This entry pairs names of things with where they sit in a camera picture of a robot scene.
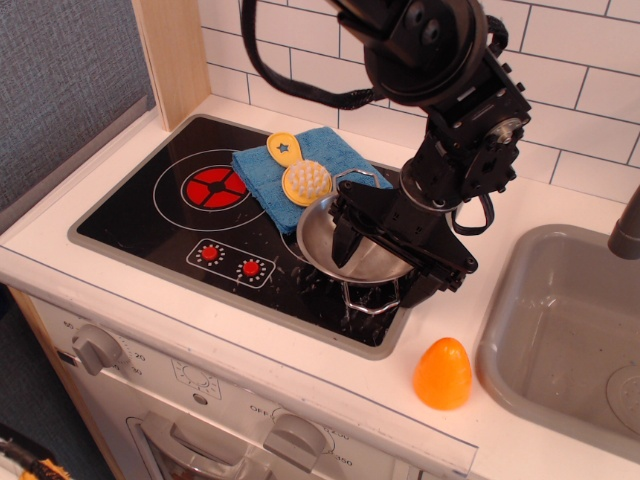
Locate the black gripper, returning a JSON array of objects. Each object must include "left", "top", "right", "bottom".
[{"left": 329, "top": 181, "right": 478, "bottom": 308}]

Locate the stainless steel bowl with handles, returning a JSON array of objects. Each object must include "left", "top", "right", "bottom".
[{"left": 296, "top": 169, "right": 412, "bottom": 315}]

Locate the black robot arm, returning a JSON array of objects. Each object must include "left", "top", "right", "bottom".
[{"left": 330, "top": 1, "right": 530, "bottom": 308}]

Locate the red right stove knob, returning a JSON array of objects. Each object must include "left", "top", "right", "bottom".
[{"left": 241, "top": 260, "right": 261, "bottom": 278}]

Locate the red stove knob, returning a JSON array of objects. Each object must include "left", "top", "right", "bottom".
[
  {"left": 241, "top": 260, "right": 261, "bottom": 278},
  {"left": 201, "top": 246, "right": 220, "bottom": 262}
]

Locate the red left stove knob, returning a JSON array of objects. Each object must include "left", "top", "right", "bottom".
[{"left": 201, "top": 246, "right": 220, "bottom": 262}]

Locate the black toy stove top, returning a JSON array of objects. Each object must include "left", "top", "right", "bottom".
[{"left": 69, "top": 116, "right": 410, "bottom": 359}]

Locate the yellow scrub brush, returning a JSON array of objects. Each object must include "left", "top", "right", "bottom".
[{"left": 266, "top": 132, "right": 333, "bottom": 207}]

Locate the orange plastic cone toy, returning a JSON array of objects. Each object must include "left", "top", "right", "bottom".
[{"left": 413, "top": 338, "right": 472, "bottom": 410}]

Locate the blue folded cloth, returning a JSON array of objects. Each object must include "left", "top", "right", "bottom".
[{"left": 232, "top": 127, "right": 392, "bottom": 234}]

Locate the grey plastic sink basin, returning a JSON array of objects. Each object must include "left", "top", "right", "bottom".
[{"left": 476, "top": 225, "right": 639, "bottom": 462}]

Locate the grey right oven knob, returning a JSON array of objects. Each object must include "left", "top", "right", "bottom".
[{"left": 263, "top": 414, "right": 327, "bottom": 473}]

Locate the grey oven knob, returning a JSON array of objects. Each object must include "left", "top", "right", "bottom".
[
  {"left": 263, "top": 414, "right": 327, "bottom": 473},
  {"left": 72, "top": 325, "right": 123, "bottom": 376}
]

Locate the grey faucet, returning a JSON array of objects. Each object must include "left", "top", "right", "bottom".
[{"left": 608, "top": 187, "right": 640, "bottom": 260}]

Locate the white toy oven front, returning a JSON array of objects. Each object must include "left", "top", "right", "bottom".
[{"left": 33, "top": 300, "right": 476, "bottom": 479}]

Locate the grey left oven knob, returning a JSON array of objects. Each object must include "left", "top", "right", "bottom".
[{"left": 72, "top": 325, "right": 123, "bottom": 376}]

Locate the orange object bottom left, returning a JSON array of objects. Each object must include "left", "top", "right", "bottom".
[{"left": 18, "top": 459, "right": 71, "bottom": 480}]

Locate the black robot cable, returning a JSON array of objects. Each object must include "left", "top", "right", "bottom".
[{"left": 239, "top": 0, "right": 389, "bottom": 111}]

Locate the grey oven door handle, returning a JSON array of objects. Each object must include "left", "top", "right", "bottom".
[{"left": 139, "top": 412, "right": 270, "bottom": 479}]

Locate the light wooden post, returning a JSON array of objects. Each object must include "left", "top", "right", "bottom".
[{"left": 132, "top": 0, "right": 211, "bottom": 132}]

